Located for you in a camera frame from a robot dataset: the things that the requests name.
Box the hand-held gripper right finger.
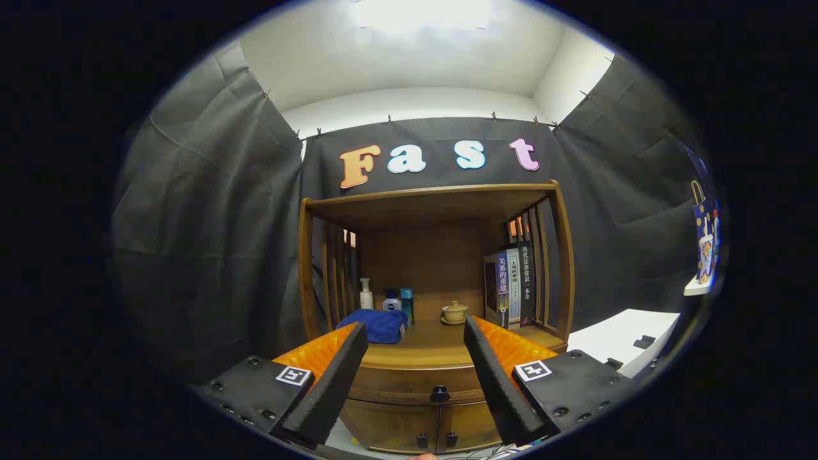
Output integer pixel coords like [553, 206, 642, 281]
[463, 315, 637, 447]

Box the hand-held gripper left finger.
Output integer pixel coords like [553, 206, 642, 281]
[192, 321, 369, 448]

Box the wooden drawer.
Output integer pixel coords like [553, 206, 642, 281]
[348, 364, 490, 406]

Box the wooden cabinet door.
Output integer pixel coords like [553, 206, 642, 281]
[436, 401, 505, 451]
[339, 399, 440, 454]

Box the wooden countertop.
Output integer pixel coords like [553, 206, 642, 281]
[358, 316, 566, 371]

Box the wooden cabinet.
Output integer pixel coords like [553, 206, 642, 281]
[297, 180, 576, 454]

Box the blue towel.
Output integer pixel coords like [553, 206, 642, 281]
[337, 309, 408, 344]

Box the white spine book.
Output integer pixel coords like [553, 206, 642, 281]
[507, 248, 522, 330]

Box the blue spine book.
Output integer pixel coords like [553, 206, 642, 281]
[484, 251, 510, 328]

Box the black spine book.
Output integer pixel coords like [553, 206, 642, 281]
[519, 241, 536, 328]

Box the black backdrop cloth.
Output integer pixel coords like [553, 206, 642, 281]
[112, 38, 716, 384]

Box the blue gift bag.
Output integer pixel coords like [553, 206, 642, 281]
[690, 181, 722, 285]

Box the tangle of cables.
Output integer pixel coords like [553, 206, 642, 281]
[447, 442, 544, 460]

